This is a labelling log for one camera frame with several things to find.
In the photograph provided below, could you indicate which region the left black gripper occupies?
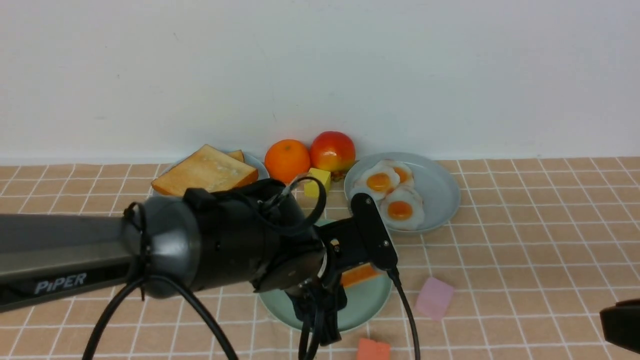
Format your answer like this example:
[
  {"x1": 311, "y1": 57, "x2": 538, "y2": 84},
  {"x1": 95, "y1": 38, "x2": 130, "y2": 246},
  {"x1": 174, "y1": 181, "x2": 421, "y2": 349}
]
[{"x1": 289, "y1": 216, "x2": 381, "y2": 321}]

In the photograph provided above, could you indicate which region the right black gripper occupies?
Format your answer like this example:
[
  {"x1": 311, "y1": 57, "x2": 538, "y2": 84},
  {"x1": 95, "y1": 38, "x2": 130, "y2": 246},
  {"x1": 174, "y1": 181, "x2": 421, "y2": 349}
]
[{"x1": 599, "y1": 299, "x2": 640, "y2": 354}]

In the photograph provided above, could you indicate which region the toast slice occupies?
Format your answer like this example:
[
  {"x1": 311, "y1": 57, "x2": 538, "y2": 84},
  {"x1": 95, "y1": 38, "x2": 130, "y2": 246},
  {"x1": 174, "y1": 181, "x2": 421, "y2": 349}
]
[
  {"x1": 340, "y1": 263, "x2": 381, "y2": 289},
  {"x1": 226, "y1": 150, "x2": 246, "y2": 163},
  {"x1": 151, "y1": 144, "x2": 259, "y2": 197}
]

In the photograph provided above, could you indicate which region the fried egg toy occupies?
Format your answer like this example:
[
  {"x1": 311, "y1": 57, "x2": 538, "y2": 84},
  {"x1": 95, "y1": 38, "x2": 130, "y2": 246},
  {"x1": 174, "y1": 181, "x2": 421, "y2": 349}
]
[
  {"x1": 379, "y1": 186, "x2": 426, "y2": 231},
  {"x1": 354, "y1": 164, "x2": 400, "y2": 202},
  {"x1": 379, "y1": 159, "x2": 415, "y2": 188}
]

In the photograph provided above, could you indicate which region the left robot arm Piper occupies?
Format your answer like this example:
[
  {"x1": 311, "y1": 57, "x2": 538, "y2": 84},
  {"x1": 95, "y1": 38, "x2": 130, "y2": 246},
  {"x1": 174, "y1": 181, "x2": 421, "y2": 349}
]
[{"x1": 0, "y1": 178, "x2": 389, "y2": 312}]

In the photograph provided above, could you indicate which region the fried egg toy front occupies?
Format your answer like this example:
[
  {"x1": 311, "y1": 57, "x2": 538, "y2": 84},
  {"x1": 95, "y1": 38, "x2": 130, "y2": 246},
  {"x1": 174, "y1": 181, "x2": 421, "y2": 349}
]
[{"x1": 379, "y1": 186, "x2": 426, "y2": 231}]

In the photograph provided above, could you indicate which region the green center plate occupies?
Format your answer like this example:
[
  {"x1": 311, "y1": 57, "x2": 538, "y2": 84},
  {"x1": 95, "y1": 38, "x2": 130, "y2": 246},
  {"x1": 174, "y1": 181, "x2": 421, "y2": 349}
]
[{"x1": 258, "y1": 275, "x2": 394, "y2": 334}]

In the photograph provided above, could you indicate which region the yellow foam cube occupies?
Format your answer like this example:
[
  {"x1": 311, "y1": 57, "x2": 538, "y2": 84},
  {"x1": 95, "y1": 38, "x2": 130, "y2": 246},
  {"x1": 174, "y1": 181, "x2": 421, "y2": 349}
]
[{"x1": 303, "y1": 167, "x2": 332, "y2": 199}]

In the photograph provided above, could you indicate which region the fried egg toy back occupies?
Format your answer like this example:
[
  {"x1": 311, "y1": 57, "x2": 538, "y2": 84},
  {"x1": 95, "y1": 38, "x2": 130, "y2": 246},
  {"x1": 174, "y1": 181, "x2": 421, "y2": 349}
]
[{"x1": 379, "y1": 159, "x2": 415, "y2": 188}]

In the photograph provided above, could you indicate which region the blue egg plate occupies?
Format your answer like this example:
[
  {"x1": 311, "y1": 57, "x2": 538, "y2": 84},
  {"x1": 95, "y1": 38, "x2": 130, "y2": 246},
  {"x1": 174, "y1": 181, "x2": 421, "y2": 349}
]
[{"x1": 343, "y1": 152, "x2": 461, "y2": 233}]

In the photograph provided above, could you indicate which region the red yellow apple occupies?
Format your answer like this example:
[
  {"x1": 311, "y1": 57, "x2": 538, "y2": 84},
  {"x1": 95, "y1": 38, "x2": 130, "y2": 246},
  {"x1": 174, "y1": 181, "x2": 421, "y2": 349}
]
[{"x1": 310, "y1": 131, "x2": 356, "y2": 173}]

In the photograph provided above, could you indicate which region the pink foam cube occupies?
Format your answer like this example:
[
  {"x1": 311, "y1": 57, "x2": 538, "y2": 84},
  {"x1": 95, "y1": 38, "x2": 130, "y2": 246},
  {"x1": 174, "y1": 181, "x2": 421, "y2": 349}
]
[{"x1": 414, "y1": 276, "x2": 455, "y2": 322}]

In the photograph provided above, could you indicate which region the orange fruit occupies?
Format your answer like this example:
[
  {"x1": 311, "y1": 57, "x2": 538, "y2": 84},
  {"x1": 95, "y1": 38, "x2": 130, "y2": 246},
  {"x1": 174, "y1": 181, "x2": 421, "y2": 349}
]
[{"x1": 263, "y1": 139, "x2": 311, "y2": 184}]

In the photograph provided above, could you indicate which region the orange foam cube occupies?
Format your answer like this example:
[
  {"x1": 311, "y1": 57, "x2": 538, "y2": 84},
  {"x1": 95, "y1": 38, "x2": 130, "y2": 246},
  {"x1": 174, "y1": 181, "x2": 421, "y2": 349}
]
[{"x1": 356, "y1": 338, "x2": 391, "y2": 360}]

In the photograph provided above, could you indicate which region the toast slice on stack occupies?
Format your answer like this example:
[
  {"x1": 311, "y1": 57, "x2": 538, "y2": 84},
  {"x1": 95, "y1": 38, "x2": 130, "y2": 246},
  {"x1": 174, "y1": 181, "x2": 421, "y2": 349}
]
[{"x1": 226, "y1": 150, "x2": 246, "y2": 163}]

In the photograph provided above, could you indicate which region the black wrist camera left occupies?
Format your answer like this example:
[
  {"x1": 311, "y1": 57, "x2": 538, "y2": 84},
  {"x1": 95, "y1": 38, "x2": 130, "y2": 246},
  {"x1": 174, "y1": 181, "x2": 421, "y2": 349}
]
[{"x1": 350, "y1": 193, "x2": 399, "y2": 277}]

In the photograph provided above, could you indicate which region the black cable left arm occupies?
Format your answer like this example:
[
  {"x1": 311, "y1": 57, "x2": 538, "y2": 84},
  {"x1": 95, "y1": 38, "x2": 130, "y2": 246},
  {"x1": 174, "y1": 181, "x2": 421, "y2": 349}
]
[{"x1": 82, "y1": 175, "x2": 421, "y2": 360}]

